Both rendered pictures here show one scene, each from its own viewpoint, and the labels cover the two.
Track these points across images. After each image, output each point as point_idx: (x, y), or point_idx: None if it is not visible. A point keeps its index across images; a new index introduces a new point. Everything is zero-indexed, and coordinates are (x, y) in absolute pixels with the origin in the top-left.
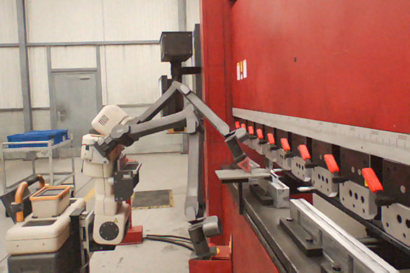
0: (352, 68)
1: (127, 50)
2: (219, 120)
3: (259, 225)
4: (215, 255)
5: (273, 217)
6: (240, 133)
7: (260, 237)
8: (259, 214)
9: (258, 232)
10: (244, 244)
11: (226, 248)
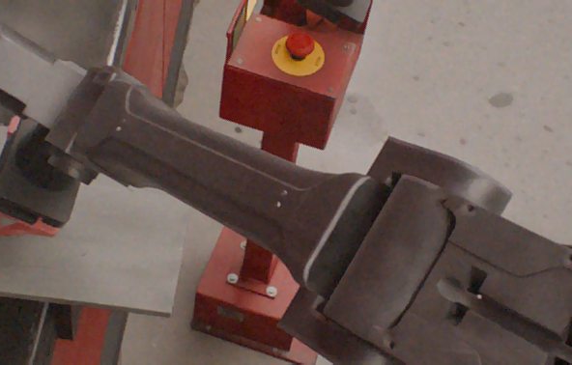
0: None
1: None
2: (145, 90)
3: (125, 25)
4: (290, 29)
5: (68, 10)
6: (32, 42)
7: (124, 55)
8: (99, 51)
9: (121, 60)
10: (73, 349)
11: (248, 55)
